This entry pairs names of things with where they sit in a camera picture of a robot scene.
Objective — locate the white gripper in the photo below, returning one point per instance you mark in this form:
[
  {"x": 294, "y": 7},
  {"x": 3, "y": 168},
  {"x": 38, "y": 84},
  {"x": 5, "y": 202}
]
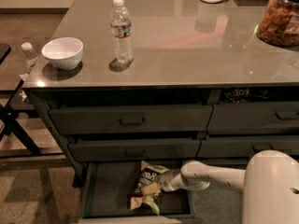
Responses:
[{"x": 172, "y": 181}]

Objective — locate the brown chip bag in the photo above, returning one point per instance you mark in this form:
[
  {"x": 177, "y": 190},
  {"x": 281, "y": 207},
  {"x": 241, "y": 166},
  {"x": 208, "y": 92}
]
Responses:
[{"x": 146, "y": 190}]

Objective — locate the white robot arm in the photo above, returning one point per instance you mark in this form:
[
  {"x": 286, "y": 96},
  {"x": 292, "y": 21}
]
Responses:
[{"x": 269, "y": 183}]

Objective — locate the middle right drawer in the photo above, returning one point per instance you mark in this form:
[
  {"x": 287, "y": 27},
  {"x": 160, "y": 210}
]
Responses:
[{"x": 247, "y": 146}]

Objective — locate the open bottom left drawer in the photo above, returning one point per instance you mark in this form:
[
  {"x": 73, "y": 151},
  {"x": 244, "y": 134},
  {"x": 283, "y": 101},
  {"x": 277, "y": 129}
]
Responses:
[{"x": 106, "y": 198}]

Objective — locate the top left drawer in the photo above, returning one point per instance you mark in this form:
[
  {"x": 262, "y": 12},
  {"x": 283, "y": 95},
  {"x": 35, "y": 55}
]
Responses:
[{"x": 131, "y": 119}]

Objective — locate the middle left drawer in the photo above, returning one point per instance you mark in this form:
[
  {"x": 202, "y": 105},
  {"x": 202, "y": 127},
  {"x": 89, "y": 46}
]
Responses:
[{"x": 136, "y": 149}]

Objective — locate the dark snack bag in drawer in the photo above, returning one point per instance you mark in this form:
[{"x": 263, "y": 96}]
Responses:
[{"x": 244, "y": 95}]

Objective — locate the clear plastic water bottle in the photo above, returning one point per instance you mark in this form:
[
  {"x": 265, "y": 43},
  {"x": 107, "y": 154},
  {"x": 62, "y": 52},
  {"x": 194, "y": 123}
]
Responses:
[{"x": 121, "y": 28}]

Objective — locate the white ceramic bowl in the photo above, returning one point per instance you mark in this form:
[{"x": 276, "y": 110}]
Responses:
[{"x": 64, "y": 53}]

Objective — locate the small bottle on side table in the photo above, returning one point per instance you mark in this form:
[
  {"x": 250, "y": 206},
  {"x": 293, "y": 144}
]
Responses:
[{"x": 30, "y": 54}]

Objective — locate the clear snack jar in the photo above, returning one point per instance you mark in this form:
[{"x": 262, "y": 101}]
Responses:
[{"x": 280, "y": 23}]

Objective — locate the black side table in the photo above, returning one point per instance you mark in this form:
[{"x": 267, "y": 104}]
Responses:
[{"x": 8, "y": 117}]

